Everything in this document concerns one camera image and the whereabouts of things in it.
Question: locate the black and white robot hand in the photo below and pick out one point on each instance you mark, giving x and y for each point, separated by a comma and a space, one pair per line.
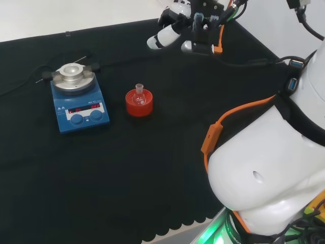
166, 34

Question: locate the clear round-bottom flask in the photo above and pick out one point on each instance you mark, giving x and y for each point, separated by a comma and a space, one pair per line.
139, 97

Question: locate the red ribbed flask stand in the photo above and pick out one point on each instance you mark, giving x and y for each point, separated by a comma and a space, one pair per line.
137, 111

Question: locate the thin metal probe rod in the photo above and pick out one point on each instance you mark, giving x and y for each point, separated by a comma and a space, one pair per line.
81, 59

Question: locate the clear cloth clip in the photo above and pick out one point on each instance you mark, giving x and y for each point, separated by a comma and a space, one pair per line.
67, 33

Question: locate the heater with blue base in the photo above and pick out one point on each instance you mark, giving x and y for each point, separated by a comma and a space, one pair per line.
61, 101

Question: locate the black bench cloth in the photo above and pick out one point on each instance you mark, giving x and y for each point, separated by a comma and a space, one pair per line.
152, 165

